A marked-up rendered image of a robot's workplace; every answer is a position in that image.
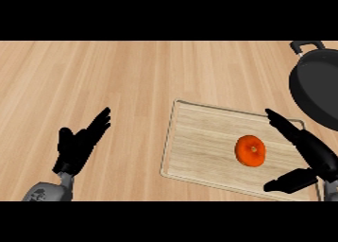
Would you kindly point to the black pot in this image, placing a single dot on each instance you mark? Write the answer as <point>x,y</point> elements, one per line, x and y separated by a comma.
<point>323,88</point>

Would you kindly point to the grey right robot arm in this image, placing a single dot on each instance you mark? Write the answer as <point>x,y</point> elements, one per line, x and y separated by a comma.
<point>333,190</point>

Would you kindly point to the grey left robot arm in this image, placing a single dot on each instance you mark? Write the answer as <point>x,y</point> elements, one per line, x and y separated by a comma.
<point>49,190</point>

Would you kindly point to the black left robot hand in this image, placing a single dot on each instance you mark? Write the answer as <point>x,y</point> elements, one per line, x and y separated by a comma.
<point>75,143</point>

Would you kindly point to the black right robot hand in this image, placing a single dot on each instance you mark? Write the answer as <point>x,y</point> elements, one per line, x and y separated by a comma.
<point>311,154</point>

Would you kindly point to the pale wooden tray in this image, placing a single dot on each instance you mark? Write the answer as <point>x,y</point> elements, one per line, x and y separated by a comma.
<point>208,148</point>

